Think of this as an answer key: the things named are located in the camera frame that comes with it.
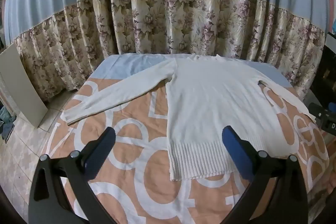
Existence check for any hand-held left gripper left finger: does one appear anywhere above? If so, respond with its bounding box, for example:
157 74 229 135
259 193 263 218
28 127 117 224

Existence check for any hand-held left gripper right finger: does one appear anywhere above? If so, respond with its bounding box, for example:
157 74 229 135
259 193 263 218
222 126 309 224

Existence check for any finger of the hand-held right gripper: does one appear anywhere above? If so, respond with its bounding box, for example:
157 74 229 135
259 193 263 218
308 102 328 126

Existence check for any white knit sweater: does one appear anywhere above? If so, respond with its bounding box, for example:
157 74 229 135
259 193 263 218
60 54 317 182

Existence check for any orange printed blanket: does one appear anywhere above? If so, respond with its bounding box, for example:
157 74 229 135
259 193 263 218
43 53 330 224

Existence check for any dark furniture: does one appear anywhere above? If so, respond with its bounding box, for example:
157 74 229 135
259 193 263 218
311 32 336 109

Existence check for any dark patterned mat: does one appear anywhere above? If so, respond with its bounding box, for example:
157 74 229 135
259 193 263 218
0 106 15 144

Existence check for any white board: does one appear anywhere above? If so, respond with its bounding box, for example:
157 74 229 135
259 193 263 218
0 47 48 128

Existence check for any blue floral curtain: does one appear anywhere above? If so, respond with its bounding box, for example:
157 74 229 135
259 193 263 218
4 0 331 102

